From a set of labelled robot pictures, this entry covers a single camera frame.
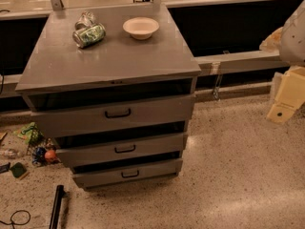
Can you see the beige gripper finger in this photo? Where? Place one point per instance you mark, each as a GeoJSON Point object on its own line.
{"type": "Point", "coordinates": [288, 94]}

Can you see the grey drawer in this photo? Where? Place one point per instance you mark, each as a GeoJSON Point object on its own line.
{"type": "Point", "coordinates": [146, 146]}
{"type": "Point", "coordinates": [115, 116]}
{"type": "Point", "coordinates": [130, 173]}

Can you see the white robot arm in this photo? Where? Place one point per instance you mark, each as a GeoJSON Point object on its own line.
{"type": "Point", "coordinates": [289, 40]}

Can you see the grey drawer cabinet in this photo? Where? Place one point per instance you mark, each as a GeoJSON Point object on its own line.
{"type": "Point", "coordinates": [57, 34]}

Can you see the grey bottom drawer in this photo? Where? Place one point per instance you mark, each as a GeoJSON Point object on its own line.
{"type": "Point", "coordinates": [130, 173]}

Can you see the grey top drawer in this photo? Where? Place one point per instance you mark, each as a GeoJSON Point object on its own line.
{"type": "Point", "coordinates": [115, 116]}

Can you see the white paper bowl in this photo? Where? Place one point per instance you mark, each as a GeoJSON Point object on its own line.
{"type": "Point", "coordinates": [140, 28]}

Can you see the green soda can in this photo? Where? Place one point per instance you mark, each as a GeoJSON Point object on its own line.
{"type": "Point", "coordinates": [89, 36]}

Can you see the silver crushed can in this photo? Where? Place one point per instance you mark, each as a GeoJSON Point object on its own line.
{"type": "Point", "coordinates": [86, 20]}

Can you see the orange round fruit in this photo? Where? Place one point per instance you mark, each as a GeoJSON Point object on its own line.
{"type": "Point", "coordinates": [50, 156]}

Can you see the black bar on floor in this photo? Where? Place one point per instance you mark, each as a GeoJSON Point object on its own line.
{"type": "Point", "coordinates": [59, 194]}

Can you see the blue can on floor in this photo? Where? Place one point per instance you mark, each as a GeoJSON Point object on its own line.
{"type": "Point", "coordinates": [38, 156]}

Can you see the green chip bag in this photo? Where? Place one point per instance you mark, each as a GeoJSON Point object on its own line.
{"type": "Point", "coordinates": [30, 134]}

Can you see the green sponge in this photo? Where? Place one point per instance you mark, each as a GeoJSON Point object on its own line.
{"type": "Point", "coordinates": [19, 171]}

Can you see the clear plastic bottle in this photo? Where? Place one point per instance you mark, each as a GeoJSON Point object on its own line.
{"type": "Point", "coordinates": [11, 153]}

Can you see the dark small packet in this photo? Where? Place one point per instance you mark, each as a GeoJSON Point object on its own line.
{"type": "Point", "coordinates": [4, 168]}

